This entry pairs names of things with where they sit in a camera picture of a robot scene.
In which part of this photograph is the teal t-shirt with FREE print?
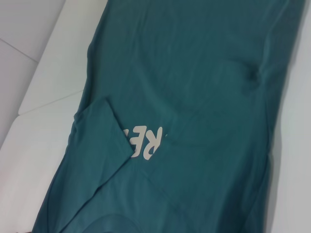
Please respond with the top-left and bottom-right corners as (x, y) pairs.
(31, 0), (307, 233)

